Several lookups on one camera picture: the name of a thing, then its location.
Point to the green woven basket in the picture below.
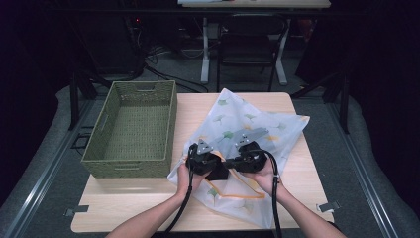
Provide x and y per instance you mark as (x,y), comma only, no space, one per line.
(138,122)

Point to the person's right hand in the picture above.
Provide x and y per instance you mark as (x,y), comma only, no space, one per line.
(265,178)

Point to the metal floor rail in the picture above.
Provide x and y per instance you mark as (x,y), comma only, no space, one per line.
(43,178)
(366,185)

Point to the dark equipment cabinet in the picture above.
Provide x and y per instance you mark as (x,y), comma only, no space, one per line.
(105,43)

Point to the black folding chair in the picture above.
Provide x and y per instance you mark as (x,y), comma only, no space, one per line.
(246,49)

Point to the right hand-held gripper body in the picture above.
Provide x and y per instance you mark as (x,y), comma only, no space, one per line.
(252,160)

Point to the leaf print mesh laundry bag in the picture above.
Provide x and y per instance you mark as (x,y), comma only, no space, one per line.
(241,112)

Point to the person's left hand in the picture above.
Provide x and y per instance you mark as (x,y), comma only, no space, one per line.
(189,181)

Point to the black floor bracket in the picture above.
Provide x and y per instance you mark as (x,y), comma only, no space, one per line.
(81,137)

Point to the white desk leg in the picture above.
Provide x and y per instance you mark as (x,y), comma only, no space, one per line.
(282,62)
(205,56)

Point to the grey metal table bracket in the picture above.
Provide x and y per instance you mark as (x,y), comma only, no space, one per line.
(328,207)
(77,210)

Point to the light wooden desk top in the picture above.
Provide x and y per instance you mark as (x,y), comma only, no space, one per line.
(257,3)

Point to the black metal stand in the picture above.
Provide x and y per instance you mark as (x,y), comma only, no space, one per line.
(344,102)
(74,99)

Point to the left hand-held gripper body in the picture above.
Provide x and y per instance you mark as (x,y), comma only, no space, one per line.
(203,162)

